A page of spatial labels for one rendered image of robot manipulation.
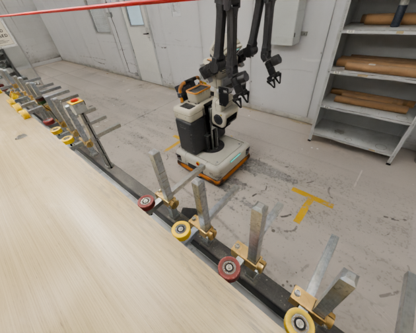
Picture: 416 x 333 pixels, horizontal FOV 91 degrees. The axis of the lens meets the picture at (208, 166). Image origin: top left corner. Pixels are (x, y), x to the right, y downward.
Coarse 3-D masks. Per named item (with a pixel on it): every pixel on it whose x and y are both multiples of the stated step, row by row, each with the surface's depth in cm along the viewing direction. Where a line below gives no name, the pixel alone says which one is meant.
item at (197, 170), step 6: (198, 168) 121; (204, 168) 124; (192, 174) 118; (180, 180) 115; (186, 180) 115; (174, 186) 112; (180, 186) 113; (174, 192) 111; (156, 204) 104; (150, 210) 101
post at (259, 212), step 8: (256, 208) 57; (264, 208) 57; (256, 216) 58; (264, 216) 58; (256, 224) 60; (264, 224) 62; (256, 232) 63; (256, 240) 66; (248, 248) 73; (256, 248) 69; (248, 256) 76; (256, 256) 72; (248, 272) 85
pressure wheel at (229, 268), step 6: (222, 258) 74; (228, 258) 74; (234, 258) 74; (222, 264) 72; (228, 264) 72; (234, 264) 72; (222, 270) 71; (228, 270) 71; (234, 270) 71; (222, 276) 70; (228, 276) 69; (234, 276) 69; (228, 282) 70
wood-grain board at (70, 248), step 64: (0, 128) 177; (0, 192) 113; (64, 192) 109; (0, 256) 83; (64, 256) 81; (128, 256) 78; (192, 256) 76; (0, 320) 66; (64, 320) 64; (128, 320) 63; (192, 320) 61; (256, 320) 60
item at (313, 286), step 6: (330, 240) 84; (336, 240) 84; (330, 246) 83; (324, 252) 81; (330, 252) 81; (324, 258) 79; (330, 258) 79; (318, 264) 78; (324, 264) 78; (318, 270) 76; (324, 270) 76; (312, 276) 75; (318, 276) 75; (312, 282) 74; (318, 282) 73; (306, 288) 74; (312, 288) 72; (312, 294) 71; (300, 306) 68
